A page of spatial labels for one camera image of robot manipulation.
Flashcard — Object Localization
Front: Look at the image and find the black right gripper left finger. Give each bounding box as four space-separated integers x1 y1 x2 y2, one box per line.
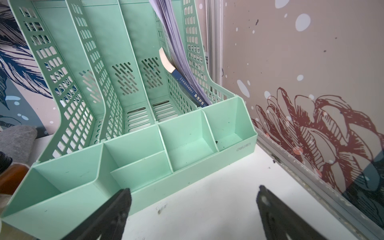
63 189 132 240

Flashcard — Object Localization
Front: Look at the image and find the orange spice jar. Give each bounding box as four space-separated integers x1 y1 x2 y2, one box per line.
0 152 30 195

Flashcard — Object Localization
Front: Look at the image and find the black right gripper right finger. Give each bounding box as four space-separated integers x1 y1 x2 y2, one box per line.
256 185 325 240

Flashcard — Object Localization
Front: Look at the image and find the mint green file organizer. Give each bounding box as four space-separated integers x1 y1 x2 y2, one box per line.
1 1 258 240

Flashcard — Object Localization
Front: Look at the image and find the dark blue book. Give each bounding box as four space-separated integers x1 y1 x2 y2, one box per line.
159 48 208 108

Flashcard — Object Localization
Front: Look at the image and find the grey scarf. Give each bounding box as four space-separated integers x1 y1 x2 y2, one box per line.
1 125 38 167

